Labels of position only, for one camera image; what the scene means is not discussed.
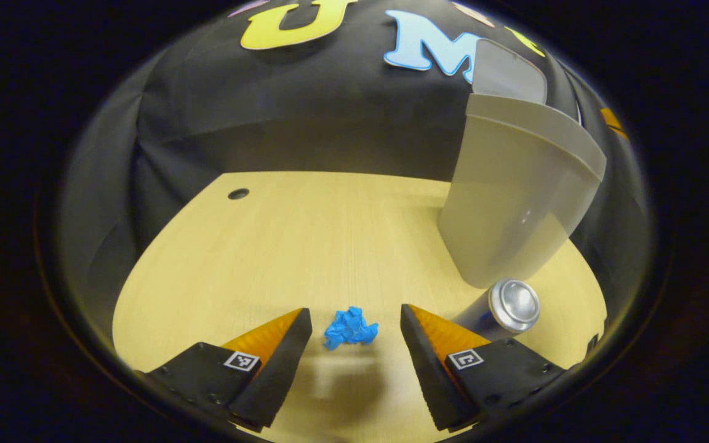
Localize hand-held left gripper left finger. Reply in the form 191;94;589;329
135;307;314;433

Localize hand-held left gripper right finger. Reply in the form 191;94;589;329
399;303;571;433

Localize blue paper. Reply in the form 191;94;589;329
323;306;379;351

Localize silver pop can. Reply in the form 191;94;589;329
451;278;541;336

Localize white desktop garbage bin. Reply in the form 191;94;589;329
438;38;607;290

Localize wooden desktop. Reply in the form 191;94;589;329
111;171;607;443

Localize black backdrop cloth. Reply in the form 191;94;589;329
56;0;654;321

